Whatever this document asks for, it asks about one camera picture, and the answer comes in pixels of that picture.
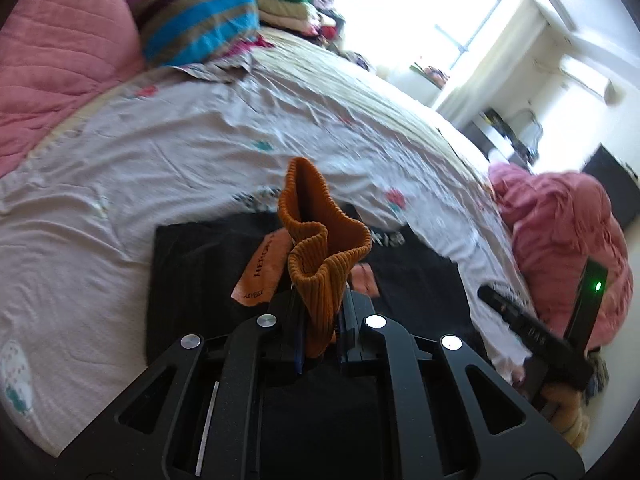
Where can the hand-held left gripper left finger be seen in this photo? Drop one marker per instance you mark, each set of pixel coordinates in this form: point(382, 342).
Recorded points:
point(299, 355)

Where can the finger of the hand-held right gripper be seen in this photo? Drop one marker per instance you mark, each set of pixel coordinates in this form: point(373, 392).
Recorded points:
point(510, 312)

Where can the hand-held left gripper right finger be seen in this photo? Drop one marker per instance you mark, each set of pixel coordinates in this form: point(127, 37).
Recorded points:
point(357, 332)

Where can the black garment with orange trim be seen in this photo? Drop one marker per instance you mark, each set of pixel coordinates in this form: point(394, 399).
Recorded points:
point(320, 270)

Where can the stack of folded clothes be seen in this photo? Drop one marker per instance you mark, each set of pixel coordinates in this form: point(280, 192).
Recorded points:
point(285, 5)

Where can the person's right hand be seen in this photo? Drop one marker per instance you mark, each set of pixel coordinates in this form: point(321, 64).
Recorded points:
point(565, 415)

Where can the crumpled pink blanket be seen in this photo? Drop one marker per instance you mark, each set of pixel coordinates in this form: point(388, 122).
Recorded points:
point(565, 230)

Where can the black monitor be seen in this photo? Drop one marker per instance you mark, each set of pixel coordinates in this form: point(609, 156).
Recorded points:
point(612, 185)

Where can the cluttered desk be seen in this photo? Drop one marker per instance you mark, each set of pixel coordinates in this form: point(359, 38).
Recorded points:
point(505, 132)

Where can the pink strawberry print bed sheet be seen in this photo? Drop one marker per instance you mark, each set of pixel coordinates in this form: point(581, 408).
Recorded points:
point(150, 160)

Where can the white air conditioner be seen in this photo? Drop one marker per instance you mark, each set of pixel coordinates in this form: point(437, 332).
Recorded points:
point(587, 77)

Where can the beige striped blanket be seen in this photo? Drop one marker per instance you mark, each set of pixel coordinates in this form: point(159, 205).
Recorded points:
point(350, 80)

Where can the white curtain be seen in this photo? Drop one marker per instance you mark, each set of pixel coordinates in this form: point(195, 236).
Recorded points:
point(500, 60)

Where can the patterned beige cloth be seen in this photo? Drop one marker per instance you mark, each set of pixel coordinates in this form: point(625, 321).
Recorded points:
point(220, 67)

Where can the magenta cloth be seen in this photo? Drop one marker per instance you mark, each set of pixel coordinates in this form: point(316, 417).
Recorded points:
point(252, 45)

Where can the striped fleece pillow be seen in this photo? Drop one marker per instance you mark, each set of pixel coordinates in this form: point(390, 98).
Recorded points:
point(200, 20)

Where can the pink quilted blanket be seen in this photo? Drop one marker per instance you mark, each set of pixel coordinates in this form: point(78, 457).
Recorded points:
point(55, 50)

